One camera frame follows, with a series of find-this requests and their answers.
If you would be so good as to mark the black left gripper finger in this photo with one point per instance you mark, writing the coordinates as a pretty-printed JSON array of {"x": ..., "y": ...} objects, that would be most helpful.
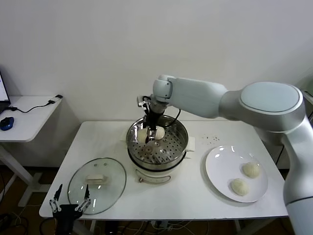
[
  {"x": 58, "y": 192},
  {"x": 86, "y": 192}
]

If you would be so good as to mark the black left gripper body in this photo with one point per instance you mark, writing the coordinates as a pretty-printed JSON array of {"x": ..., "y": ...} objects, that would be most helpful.
[{"x": 67, "y": 215}]

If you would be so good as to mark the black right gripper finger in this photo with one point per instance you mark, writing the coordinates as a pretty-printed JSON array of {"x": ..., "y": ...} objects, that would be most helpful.
[
  {"x": 146, "y": 138},
  {"x": 153, "y": 134}
]

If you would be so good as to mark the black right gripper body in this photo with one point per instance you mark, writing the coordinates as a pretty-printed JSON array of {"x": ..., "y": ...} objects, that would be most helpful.
[{"x": 154, "y": 118}]

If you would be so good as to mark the white steamed baozi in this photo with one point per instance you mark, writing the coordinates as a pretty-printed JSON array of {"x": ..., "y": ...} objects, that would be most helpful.
[
  {"x": 239, "y": 187},
  {"x": 161, "y": 133},
  {"x": 251, "y": 170},
  {"x": 141, "y": 135}
]

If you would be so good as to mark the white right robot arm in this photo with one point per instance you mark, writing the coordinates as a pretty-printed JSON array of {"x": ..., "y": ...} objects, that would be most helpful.
[{"x": 269, "y": 102}]

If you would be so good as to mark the stainless steel steamer basket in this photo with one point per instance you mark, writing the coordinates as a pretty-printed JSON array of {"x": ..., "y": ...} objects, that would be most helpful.
[{"x": 176, "y": 144}]

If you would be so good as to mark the white side desk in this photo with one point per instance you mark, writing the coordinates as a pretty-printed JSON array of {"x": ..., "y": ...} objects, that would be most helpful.
[{"x": 29, "y": 122}]

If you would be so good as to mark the white round plate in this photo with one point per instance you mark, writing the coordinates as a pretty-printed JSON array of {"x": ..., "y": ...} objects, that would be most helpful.
[{"x": 220, "y": 171}]

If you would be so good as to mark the white power strip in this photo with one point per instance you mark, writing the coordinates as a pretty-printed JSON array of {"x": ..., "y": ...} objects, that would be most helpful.
[{"x": 160, "y": 224}]

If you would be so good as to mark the blue computer mouse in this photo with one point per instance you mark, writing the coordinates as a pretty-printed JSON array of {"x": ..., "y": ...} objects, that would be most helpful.
[{"x": 6, "y": 123}]

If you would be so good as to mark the open laptop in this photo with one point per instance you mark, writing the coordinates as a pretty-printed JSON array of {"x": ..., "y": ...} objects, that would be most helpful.
[{"x": 3, "y": 95}]

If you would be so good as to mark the white shelf table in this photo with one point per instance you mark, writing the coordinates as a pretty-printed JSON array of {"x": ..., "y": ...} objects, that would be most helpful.
[{"x": 309, "y": 98}]

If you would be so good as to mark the pale green object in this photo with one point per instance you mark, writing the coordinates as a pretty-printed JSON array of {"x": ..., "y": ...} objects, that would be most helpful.
[{"x": 310, "y": 84}]

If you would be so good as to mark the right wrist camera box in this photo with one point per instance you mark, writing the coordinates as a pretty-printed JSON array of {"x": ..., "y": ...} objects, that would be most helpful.
[{"x": 141, "y": 102}]

